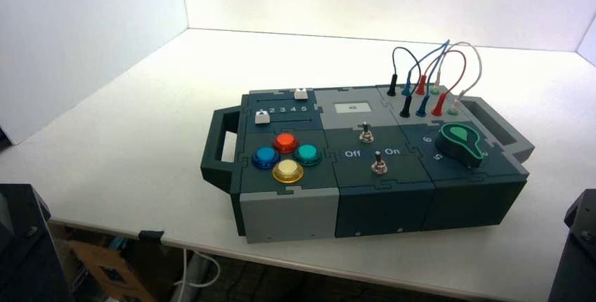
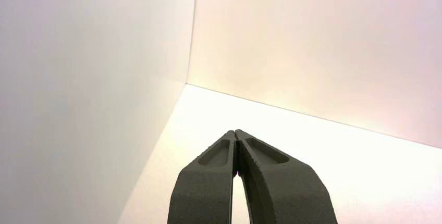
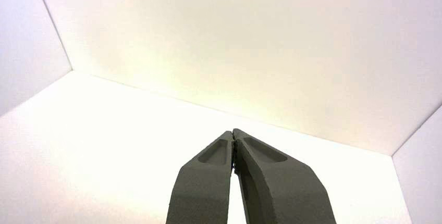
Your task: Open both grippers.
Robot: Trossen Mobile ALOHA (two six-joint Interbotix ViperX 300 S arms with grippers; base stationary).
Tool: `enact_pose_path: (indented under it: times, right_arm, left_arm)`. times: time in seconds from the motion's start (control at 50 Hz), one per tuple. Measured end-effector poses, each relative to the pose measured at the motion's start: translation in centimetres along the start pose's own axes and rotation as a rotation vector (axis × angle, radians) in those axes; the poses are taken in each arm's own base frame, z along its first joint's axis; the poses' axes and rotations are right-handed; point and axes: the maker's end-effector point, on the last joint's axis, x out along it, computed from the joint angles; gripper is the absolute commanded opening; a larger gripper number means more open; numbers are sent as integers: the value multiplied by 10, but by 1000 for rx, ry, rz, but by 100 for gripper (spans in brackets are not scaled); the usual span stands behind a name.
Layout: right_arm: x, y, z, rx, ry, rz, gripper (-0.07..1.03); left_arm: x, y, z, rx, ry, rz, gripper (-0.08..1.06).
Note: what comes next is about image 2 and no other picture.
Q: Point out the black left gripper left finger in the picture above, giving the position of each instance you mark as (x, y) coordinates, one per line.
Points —
(203, 191)

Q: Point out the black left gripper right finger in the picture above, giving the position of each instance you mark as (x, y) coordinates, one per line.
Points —
(286, 191)

